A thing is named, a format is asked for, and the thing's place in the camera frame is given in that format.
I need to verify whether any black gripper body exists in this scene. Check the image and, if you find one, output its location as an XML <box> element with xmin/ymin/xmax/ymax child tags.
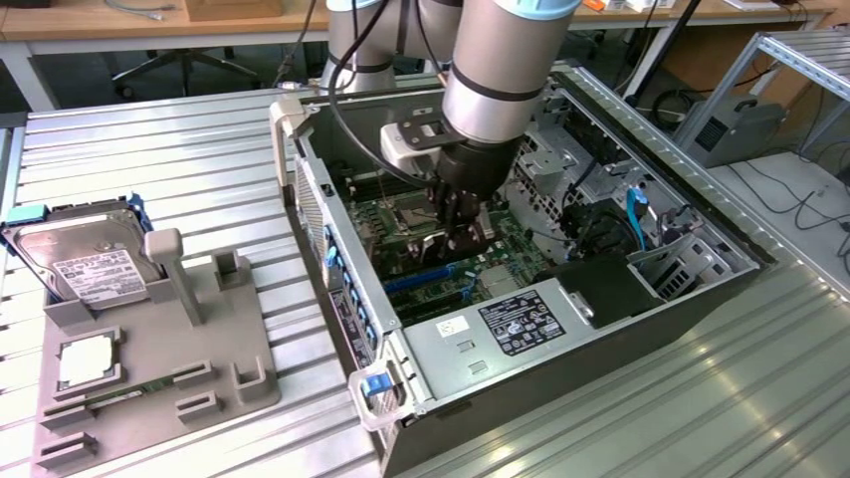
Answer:
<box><xmin>430</xmin><ymin>137</ymin><xmax>524</xmax><ymax>201</ymax></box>

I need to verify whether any black graphics card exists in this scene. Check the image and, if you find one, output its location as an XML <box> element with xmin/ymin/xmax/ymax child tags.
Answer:
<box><xmin>398</xmin><ymin>208</ymin><xmax>498</xmax><ymax>263</ymax></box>

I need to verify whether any CPU socket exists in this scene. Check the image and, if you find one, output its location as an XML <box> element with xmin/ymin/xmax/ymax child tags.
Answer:
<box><xmin>392</xmin><ymin>197</ymin><xmax>439</xmax><ymax>234</ymax></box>

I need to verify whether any green motherboard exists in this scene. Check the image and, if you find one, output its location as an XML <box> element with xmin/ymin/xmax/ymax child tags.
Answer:
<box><xmin>339</xmin><ymin>157</ymin><xmax>566</xmax><ymax>328</ymax></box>

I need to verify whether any perforated silver disk bay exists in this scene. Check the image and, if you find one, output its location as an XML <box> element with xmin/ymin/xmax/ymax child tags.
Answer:
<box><xmin>514</xmin><ymin>82</ymin><xmax>666</xmax><ymax>260</ymax></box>

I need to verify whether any silver chipset heat sink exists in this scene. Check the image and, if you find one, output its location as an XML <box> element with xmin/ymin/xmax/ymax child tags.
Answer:
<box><xmin>480</xmin><ymin>266</ymin><xmax>526</xmax><ymax>293</ymax></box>

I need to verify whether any blue expansion slot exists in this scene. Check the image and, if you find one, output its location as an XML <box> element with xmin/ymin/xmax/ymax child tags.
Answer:
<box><xmin>382</xmin><ymin>265</ymin><xmax>458</xmax><ymax>296</ymax></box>

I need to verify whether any black expansion slot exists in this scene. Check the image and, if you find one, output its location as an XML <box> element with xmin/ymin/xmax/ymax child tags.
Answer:
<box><xmin>398</xmin><ymin>297</ymin><xmax>466</xmax><ymax>323</ymax></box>
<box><xmin>392</xmin><ymin>288</ymin><xmax>460</xmax><ymax>311</ymax></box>

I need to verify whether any open PC case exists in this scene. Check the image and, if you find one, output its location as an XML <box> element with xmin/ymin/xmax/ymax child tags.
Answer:
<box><xmin>268</xmin><ymin>62</ymin><xmax>779</xmax><ymax>478</ymax></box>

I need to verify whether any silver power supply unit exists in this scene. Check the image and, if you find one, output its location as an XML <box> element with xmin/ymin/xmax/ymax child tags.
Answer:
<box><xmin>400</xmin><ymin>277</ymin><xmax>598</xmax><ymax>402</ymax></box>

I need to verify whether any black fan shroud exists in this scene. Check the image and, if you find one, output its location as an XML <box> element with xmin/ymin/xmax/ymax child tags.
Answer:
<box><xmin>534</xmin><ymin>258</ymin><xmax>670</xmax><ymax>330</ymax></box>

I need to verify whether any black stand pole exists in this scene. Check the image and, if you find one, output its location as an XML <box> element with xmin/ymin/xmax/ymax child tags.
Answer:
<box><xmin>634</xmin><ymin>0</ymin><xmax>705</xmax><ymax>101</ymax></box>

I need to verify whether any small silver disk bay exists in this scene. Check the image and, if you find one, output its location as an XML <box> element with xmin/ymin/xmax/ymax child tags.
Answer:
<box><xmin>627</xmin><ymin>231</ymin><xmax>762</xmax><ymax>303</ymax></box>

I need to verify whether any grey equipment box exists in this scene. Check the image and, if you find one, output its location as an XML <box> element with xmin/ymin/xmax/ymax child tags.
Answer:
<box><xmin>690</xmin><ymin>97</ymin><xmax>791</xmax><ymax>169</ymax></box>

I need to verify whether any small white box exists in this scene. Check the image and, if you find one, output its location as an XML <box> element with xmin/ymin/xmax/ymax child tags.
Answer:
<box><xmin>607</xmin><ymin>0</ymin><xmax>674</xmax><ymax>14</ymax></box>

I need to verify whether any black office chair base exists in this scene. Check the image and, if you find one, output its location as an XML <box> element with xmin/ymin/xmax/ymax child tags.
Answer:
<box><xmin>111</xmin><ymin>47</ymin><xmax>262</xmax><ymax>100</ymax></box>

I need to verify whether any grey parts rack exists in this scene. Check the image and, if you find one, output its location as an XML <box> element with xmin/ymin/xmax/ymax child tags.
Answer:
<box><xmin>36</xmin><ymin>227</ymin><xmax>287</xmax><ymax>474</ymax></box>

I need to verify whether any silver hard disk drive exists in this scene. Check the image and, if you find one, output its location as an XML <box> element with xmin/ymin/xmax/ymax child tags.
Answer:
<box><xmin>13</xmin><ymin>198</ymin><xmax>167</xmax><ymax>314</ymax></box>

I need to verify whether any green RAM stick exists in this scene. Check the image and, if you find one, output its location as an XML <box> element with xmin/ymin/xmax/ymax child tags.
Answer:
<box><xmin>85</xmin><ymin>377</ymin><xmax>179</xmax><ymax>412</ymax></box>

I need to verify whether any wooden desk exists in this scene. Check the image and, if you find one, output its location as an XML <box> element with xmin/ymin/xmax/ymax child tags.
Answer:
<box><xmin>0</xmin><ymin>0</ymin><xmax>837</xmax><ymax>56</ymax></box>

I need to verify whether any blue disk caddy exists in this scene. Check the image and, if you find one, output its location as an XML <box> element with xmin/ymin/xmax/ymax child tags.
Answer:
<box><xmin>0</xmin><ymin>191</ymin><xmax>148</xmax><ymax>260</ymax></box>

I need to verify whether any silver CPU chip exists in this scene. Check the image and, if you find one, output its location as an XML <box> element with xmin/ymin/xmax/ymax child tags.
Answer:
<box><xmin>57</xmin><ymin>340</ymin><xmax>116</xmax><ymax>385</ymax></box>

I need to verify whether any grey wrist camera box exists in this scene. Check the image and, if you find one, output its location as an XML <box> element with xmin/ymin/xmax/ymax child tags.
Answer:
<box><xmin>379</xmin><ymin>119</ymin><xmax>459</xmax><ymax>178</ymax></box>

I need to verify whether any black wire bundle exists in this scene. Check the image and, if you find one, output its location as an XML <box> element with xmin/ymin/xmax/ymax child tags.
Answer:
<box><xmin>559</xmin><ymin>201</ymin><xmax>633</xmax><ymax>263</ymax></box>

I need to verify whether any blue SATA wire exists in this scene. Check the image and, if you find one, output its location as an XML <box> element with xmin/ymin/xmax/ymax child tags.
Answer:
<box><xmin>623</xmin><ymin>186</ymin><xmax>653</xmax><ymax>253</ymax></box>

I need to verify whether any black camera cable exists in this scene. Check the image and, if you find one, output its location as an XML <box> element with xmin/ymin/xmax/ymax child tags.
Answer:
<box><xmin>327</xmin><ymin>0</ymin><xmax>436</xmax><ymax>189</ymax></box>

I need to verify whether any grey cable with connector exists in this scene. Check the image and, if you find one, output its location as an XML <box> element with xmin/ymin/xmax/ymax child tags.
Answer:
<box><xmin>278</xmin><ymin>0</ymin><xmax>318</xmax><ymax>95</ymax></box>

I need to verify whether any aluminium frame shelf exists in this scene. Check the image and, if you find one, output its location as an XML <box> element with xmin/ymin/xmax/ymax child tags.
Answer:
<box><xmin>674</xmin><ymin>27</ymin><xmax>850</xmax><ymax>155</ymax></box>

